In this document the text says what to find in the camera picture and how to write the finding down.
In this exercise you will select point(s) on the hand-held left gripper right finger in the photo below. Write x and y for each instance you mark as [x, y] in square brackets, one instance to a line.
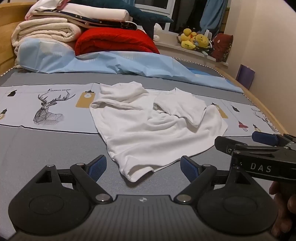
[188, 168]

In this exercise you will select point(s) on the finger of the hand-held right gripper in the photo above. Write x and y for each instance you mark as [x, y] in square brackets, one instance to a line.
[264, 138]
[225, 143]

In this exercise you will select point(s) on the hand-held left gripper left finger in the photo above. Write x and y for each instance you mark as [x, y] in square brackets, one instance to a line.
[99, 167]

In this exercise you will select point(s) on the white shirt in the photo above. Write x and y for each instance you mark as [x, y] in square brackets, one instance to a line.
[150, 129]

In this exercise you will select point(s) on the person's right hand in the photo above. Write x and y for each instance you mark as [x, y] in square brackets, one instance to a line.
[284, 208]

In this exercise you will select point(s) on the grey deer print bed sheet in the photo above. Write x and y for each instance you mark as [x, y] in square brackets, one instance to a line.
[57, 143]

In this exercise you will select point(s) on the purple box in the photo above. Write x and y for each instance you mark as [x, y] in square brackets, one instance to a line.
[245, 76]

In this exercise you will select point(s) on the dark red plush toy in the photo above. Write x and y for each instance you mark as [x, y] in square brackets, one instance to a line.
[222, 46]

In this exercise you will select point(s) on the light blue duvet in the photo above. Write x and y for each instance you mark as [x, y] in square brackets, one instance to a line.
[120, 62]

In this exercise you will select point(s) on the yellow plush toys bunch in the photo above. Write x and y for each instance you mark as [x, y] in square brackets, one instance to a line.
[194, 38]

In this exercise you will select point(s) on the red blanket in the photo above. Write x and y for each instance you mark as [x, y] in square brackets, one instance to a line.
[113, 41]

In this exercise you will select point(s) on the blue curtain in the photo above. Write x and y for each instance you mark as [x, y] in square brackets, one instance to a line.
[212, 14]

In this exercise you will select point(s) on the small white plush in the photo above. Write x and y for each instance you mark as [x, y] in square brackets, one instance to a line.
[157, 31]

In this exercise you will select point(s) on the cream folded blanket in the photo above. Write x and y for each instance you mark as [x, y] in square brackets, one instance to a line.
[44, 31]

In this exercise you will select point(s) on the white framed window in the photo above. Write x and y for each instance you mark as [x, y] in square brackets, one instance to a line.
[166, 9]

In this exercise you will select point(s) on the white quilt with navy trim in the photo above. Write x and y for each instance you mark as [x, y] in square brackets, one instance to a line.
[92, 12]

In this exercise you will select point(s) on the wooden headboard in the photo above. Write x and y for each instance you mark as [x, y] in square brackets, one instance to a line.
[7, 41]

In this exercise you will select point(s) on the pink and white cloth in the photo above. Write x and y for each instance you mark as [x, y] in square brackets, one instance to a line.
[48, 5]

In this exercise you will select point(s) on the wooden bed frame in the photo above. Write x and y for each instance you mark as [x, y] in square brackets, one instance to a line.
[261, 102]

